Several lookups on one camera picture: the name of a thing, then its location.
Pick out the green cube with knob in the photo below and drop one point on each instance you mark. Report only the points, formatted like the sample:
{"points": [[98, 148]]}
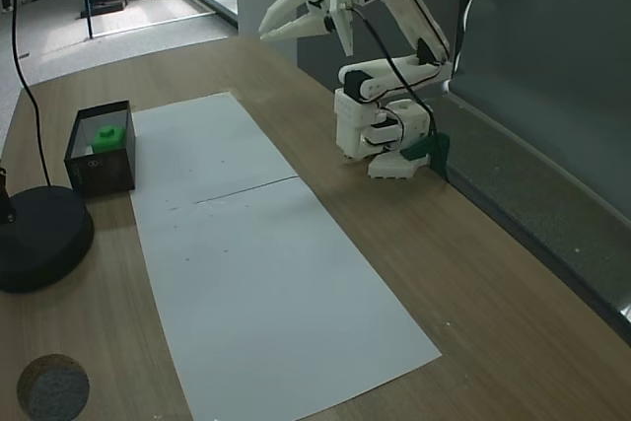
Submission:
{"points": [[108, 139]]}

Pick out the dark brown open box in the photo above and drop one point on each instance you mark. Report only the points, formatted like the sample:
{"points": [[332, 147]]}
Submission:
{"points": [[101, 174]]}

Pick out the white paper sheet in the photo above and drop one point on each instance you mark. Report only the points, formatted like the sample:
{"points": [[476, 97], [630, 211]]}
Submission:
{"points": [[207, 145], [276, 302]]}

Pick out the green table clamp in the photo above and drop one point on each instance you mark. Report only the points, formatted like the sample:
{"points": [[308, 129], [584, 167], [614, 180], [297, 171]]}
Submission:
{"points": [[436, 150]]}

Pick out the thin black stand pole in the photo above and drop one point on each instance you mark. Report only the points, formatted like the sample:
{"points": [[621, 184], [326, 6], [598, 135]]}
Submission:
{"points": [[30, 95]]}

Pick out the black round stand base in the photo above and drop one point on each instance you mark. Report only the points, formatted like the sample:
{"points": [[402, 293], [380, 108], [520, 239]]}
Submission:
{"points": [[42, 238]]}

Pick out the black device at stand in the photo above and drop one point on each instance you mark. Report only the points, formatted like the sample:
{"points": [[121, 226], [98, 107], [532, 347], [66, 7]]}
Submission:
{"points": [[5, 194]]}

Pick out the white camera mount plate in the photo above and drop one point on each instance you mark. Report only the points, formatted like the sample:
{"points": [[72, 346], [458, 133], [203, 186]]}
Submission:
{"points": [[342, 26]]}

